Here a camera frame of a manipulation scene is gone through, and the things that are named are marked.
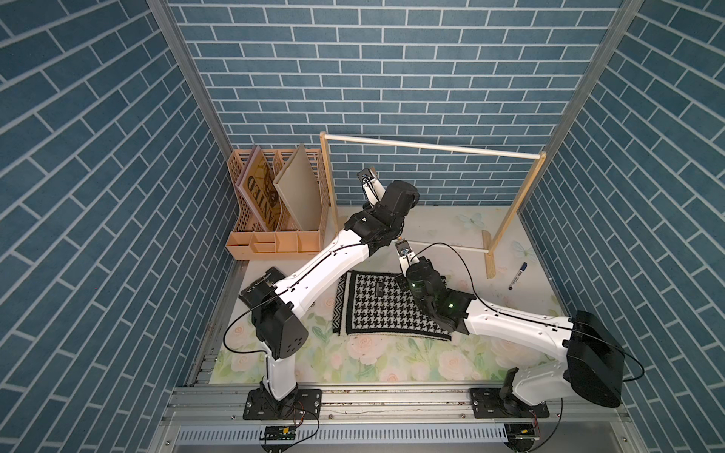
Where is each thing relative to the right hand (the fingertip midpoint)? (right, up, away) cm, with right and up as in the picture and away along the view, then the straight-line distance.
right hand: (407, 256), depth 80 cm
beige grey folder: (-37, +25, +23) cm, 50 cm away
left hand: (-2, +17, -2) cm, 18 cm away
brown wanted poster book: (-50, +23, +16) cm, 57 cm away
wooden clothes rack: (+34, +1, +25) cm, 42 cm away
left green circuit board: (-35, -45, -8) cm, 57 cm away
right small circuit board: (+28, -44, -9) cm, 52 cm away
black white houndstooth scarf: (-12, -16, +11) cm, 23 cm away
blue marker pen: (+42, -9, +20) cm, 47 cm away
